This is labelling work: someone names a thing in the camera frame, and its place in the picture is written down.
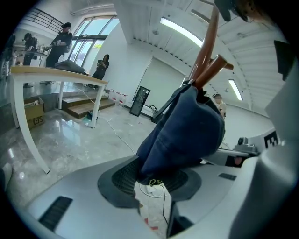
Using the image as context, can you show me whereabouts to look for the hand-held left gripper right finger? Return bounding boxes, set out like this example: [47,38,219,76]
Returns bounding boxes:
[163,163,245,239]

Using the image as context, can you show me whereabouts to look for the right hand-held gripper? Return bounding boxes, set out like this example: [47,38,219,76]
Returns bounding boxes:
[202,39,299,239]

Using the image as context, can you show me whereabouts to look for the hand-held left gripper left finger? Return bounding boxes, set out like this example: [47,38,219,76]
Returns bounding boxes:
[21,154,168,239]

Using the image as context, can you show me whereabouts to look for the navy blue cap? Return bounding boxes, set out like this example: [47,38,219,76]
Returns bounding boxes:
[136,80,226,187]

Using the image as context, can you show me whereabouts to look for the long ceiling light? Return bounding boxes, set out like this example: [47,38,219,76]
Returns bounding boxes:
[228,78,244,102]
[159,17,203,48]

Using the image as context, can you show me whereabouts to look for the black framed panel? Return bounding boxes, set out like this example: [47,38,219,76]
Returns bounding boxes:
[129,85,150,117]

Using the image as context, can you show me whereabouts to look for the wooden steps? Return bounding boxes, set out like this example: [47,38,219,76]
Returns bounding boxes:
[61,90,116,119]

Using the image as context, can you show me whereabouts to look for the cardboard box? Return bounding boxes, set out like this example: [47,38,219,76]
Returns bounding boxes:
[23,96,45,129]

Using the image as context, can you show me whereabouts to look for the white plastic jugs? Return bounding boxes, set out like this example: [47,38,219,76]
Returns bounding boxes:
[108,89,128,107]

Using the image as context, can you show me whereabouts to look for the white table with wooden top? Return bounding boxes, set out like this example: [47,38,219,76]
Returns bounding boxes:
[10,66,109,175]

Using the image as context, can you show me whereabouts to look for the dark grey bag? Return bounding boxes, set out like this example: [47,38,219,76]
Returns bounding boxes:
[54,60,85,74]

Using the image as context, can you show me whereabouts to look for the dark work table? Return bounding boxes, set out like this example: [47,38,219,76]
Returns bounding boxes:
[16,49,49,68]

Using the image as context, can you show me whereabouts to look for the glass entrance doors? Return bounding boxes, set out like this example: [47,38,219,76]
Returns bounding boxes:
[69,15,120,69]

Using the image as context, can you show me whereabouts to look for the black metal railing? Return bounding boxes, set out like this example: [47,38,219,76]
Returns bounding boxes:
[27,7,64,34]

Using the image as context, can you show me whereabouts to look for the thin black cable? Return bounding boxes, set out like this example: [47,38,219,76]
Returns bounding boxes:
[158,183,169,225]

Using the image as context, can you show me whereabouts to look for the white floor cable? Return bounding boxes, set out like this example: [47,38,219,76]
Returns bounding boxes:
[76,86,135,155]

